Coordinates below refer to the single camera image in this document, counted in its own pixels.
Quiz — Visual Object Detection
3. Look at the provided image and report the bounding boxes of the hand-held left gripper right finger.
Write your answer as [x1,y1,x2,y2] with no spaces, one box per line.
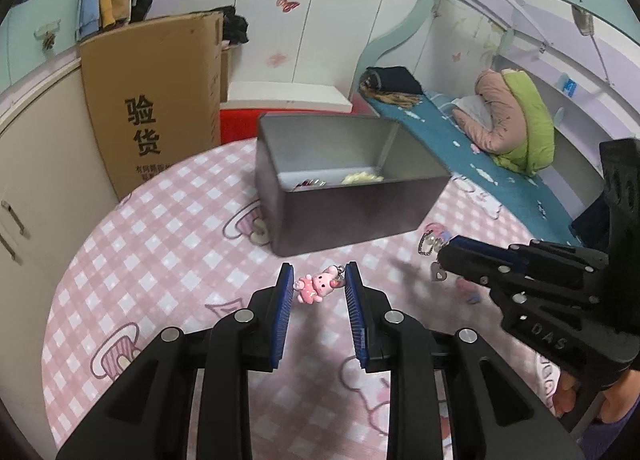
[345,263,586,460]

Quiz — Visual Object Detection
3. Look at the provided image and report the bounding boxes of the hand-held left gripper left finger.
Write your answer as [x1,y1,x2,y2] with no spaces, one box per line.
[55,263,295,460]

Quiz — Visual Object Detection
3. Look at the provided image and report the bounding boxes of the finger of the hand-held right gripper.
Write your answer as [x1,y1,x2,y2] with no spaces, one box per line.
[437,245,601,311]
[450,237,608,273]

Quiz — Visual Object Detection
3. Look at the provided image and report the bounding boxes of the silver chain keychain with charms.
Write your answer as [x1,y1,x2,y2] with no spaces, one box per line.
[417,223,453,283]

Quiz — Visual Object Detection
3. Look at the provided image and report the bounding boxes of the pink bunny keychain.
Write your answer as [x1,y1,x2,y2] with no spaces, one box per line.
[292,265,346,305]

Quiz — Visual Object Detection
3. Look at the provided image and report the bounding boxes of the grey metal box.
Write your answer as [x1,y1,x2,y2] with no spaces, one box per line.
[255,113,451,258]

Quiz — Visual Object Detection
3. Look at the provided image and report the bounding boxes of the yellow bead bracelet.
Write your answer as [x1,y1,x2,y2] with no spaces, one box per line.
[341,170,385,186]

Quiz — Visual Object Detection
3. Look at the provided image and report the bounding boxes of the person's right hand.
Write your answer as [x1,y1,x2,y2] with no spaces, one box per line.
[552,371,640,425]

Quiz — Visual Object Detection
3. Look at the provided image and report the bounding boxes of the pink checkered tablecloth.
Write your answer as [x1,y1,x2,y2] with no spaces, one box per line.
[40,137,581,460]

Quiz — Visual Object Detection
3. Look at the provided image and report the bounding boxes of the pink and green folded quilt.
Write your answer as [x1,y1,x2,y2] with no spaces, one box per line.
[452,68,556,178]

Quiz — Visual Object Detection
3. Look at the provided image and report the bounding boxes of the teal printed bed sheet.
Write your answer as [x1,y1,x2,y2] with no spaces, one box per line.
[360,90,583,246]

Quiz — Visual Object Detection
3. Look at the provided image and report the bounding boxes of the white pillow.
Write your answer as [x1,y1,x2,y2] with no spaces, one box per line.
[452,94,493,128]

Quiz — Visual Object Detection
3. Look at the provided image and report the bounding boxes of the folded tan clothes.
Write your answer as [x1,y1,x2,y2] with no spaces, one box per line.
[372,90,421,108]

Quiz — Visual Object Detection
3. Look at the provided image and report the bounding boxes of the red storage bench white top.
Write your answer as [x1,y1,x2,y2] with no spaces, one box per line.
[217,82,378,146]

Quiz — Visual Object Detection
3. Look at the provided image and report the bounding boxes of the folded dark clothes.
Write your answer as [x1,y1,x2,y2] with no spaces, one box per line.
[361,66,425,96]

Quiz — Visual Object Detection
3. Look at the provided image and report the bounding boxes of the large cardboard box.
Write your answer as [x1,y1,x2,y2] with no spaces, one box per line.
[79,11,224,198]

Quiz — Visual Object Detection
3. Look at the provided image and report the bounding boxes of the cream low cabinet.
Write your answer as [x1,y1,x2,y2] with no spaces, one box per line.
[0,48,121,376]

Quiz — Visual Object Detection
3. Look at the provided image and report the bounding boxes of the white wardrobe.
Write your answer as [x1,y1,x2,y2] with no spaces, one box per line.
[145,0,441,101]

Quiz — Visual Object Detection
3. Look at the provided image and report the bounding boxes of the black clothing heap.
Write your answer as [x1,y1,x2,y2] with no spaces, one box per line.
[220,5,250,47]

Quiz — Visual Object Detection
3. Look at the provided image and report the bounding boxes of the mint drawer cabinet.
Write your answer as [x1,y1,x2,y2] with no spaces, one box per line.
[0,0,91,86]

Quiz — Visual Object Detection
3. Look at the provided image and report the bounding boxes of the mint bunk bed frame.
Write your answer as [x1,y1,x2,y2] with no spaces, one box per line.
[357,0,640,251]

